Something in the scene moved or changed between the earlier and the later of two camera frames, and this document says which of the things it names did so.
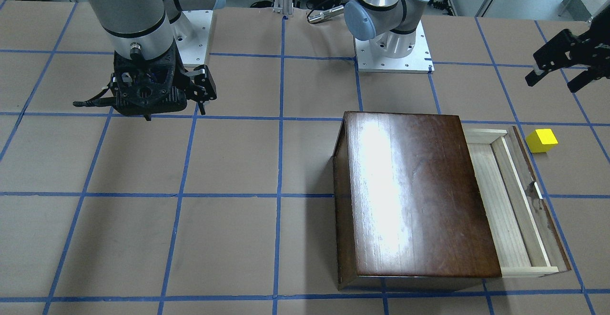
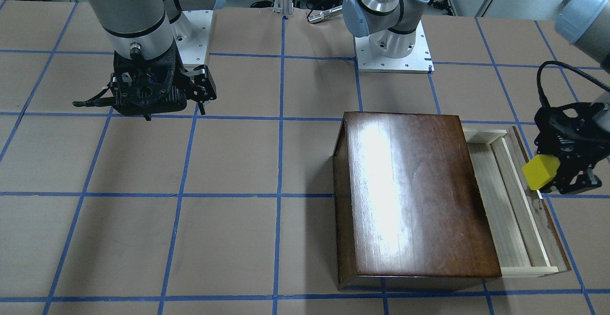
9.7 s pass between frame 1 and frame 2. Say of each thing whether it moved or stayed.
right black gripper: stayed
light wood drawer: stayed
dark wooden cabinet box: stayed
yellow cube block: moved
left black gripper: moved
